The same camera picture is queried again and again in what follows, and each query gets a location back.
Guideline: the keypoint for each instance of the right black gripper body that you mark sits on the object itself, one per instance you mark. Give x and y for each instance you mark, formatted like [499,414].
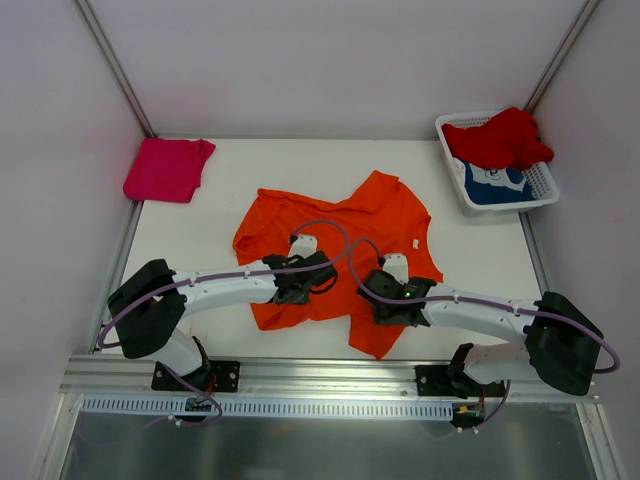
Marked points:
[376,288]

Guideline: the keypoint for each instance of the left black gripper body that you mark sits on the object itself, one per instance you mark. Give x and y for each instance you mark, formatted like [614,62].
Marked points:
[316,270]

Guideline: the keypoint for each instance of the orange t shirt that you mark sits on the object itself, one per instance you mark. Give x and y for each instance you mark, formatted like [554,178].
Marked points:
[382,209]

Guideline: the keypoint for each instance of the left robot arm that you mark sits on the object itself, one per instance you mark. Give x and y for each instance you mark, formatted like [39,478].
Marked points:
[147,308]

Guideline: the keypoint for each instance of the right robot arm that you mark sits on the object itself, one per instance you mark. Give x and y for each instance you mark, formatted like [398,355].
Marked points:
[548,340]

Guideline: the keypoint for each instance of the blue white t shirt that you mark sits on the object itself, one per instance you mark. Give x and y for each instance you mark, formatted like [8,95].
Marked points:
[494,186]

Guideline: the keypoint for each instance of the folded pink t shirt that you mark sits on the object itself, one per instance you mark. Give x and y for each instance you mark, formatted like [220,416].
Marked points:
[167,170]

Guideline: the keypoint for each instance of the white plastic basket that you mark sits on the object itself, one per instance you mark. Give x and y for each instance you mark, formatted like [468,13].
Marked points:
[538,177]

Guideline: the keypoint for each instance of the red t shirt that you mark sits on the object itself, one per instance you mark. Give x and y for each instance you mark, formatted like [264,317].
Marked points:
[510,139]

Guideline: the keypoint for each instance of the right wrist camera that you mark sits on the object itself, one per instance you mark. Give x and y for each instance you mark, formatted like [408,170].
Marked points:
[396,264]

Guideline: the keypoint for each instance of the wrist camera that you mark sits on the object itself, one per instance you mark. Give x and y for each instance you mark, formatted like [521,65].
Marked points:
[302,245]
[396,264]

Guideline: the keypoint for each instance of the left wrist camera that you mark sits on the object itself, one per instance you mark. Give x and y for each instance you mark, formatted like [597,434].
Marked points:
[302,245]

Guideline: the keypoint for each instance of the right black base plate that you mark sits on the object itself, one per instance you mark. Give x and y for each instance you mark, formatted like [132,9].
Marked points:
[440,380]

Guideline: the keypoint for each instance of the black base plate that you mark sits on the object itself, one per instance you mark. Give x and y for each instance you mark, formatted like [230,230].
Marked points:
[440,380]
[213,377]

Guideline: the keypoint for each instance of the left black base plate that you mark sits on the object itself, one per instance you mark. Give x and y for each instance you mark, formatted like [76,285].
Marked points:
[213,377]

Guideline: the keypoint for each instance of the white slotted cable duct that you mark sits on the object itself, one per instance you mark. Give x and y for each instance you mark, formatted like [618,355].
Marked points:
[265,407]

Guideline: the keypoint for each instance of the aluminium mounting rail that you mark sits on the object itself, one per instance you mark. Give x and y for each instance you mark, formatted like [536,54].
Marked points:
[261,377]

